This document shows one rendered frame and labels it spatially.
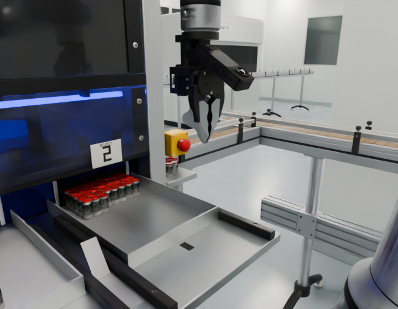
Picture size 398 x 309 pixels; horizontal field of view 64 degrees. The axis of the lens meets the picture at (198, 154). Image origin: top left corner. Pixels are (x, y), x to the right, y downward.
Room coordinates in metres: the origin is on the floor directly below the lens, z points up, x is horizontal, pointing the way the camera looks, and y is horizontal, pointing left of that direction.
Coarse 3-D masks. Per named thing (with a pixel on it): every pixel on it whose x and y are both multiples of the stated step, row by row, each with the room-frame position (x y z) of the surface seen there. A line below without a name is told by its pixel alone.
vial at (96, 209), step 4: (92, 196) 0.70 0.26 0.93; (96, 196) 0.70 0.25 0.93; (92, 200) 0.69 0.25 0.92; (96, 200) 0.69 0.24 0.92; (92, 204) 0.69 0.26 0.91; (96, 204) 0.69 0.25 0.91; (100, 204) 0.70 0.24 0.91; (92, 208) 0.69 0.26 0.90; (96, 208) 0.69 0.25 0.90; (100, 208) 0.70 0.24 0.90; (96, 212) 0.69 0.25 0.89; (100, 212) 0.69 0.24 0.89
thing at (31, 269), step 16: (16, 224) 0.64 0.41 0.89; (0, 240) 0.58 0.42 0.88; (16, 240) 0.58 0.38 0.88; (32, 240) 0.57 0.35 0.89; (0, 256) 0.53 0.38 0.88; (16, 256) 0.53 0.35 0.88; (32, 256) 0.53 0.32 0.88; (48, 256) 0.52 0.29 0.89; (0, 272) 0.48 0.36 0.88; (16, 272) 0.48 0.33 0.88; (32, 272) 0.48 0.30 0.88; (48, 272) 0.48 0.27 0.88; (64, 272) 0.47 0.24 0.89; (16, 288) 0.44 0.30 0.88; (32, 288) 0.44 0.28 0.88; (48, 288) 0.44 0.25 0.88; (64, 288) 0.41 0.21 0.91; (80, 288) 0.42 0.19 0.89; (16, 304) 0.40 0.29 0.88; (32, 304) 0.37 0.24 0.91; (48, 304) 0.39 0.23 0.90; (64, 304) 0.40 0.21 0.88
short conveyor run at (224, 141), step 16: (224, 128) 1.32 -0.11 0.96; (240, 128) 1.34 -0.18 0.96; (256, 128) 1.45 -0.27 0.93; (192, 144) 1.17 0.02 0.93; (208, 144) 1.20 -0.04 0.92; (224, 144) 1.28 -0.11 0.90; (240, 144) 1.36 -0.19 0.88; (256, 144) 1.46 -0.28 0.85; (192, 160) 1.14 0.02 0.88; (208, 160) 1.20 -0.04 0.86
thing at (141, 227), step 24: (144, 192) 0.83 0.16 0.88; (168, 192) 0.79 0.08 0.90; (72, 216) 0.63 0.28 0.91; (96, 216) 0.69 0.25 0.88; (120, 216) 0.69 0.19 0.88; (144, 216) 0.69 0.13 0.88; (168, 216) 0.69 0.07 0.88; (192, 216) 0.69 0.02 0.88; (216, 216) 0.67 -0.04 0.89; (120, 240) 0.58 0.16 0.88; (144, 240) 0.58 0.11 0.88; (168, 240) 0.56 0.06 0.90
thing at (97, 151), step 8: (96, 144) 0.74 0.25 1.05; (104, 144) 0.76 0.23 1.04; (112, 144) 0.77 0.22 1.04; (120, 144) 0.79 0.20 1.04; (96, 152) 0.74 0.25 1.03; (104, 152) 0.75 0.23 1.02; (112, 152) 0.77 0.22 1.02; (120, 152) 0.79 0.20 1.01; (96, 160) 0.74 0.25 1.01; (112, 160) 0.77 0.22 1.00; (120, 160) 0.79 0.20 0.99
